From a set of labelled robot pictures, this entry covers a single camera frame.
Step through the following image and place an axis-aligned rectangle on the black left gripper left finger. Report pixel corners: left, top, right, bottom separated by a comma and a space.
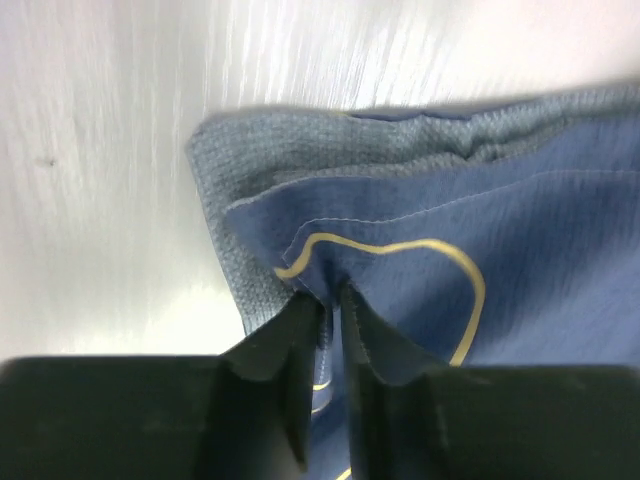
1, 294, 325, 479

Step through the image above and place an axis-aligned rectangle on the blue cloth placemat with fish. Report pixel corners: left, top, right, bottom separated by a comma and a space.
187, 85, 639, 479

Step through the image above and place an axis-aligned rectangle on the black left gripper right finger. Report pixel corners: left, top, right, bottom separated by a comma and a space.
340, 284, 639, 480

